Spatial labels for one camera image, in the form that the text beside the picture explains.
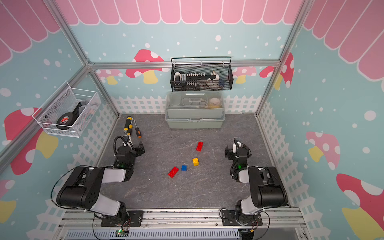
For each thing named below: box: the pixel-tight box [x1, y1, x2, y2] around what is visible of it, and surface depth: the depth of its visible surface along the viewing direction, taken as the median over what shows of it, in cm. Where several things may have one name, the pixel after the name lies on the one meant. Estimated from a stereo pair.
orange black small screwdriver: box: [133, 119, 142, 139], surface depth 108 cm
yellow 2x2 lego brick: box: [192, 157, 200, 167], surface depth 93 cm
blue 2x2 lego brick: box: [181, 165, 188, 172], surface depth 93 cm
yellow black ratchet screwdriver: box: [124, 115, 134, 136], surface depth 114 cm
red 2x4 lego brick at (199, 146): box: [196, 141, 204, 152], surface depth 102 cm
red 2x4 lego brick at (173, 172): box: [168, 166, 180, 179], surface depth 91 cm
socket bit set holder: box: [173, 71, 220, 91], surface depth 89 cm
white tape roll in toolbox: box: [209, 97, 221, 105], surface depth 105 cm
